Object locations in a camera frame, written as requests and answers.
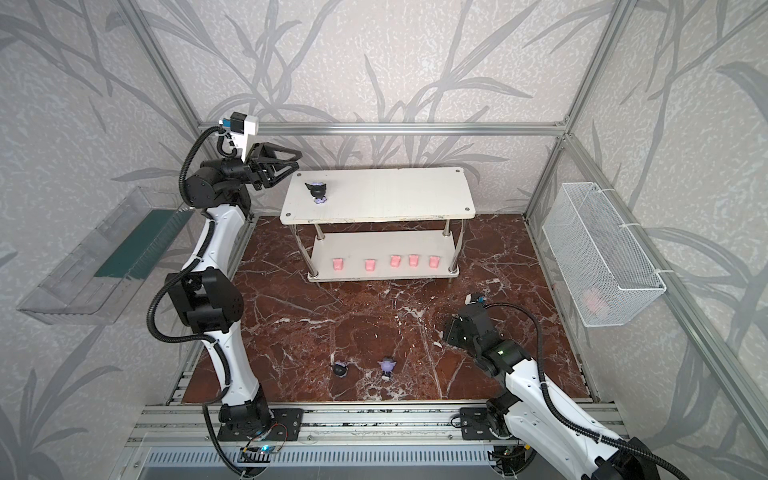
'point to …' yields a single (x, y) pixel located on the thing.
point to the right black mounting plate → (475, 424)
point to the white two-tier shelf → (379, 225)
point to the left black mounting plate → (286, 425)
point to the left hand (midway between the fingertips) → (301, 163)
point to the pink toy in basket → (593, 301)
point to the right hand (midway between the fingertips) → (449, 316)
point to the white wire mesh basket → (605, 269)
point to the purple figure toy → (387, 364)
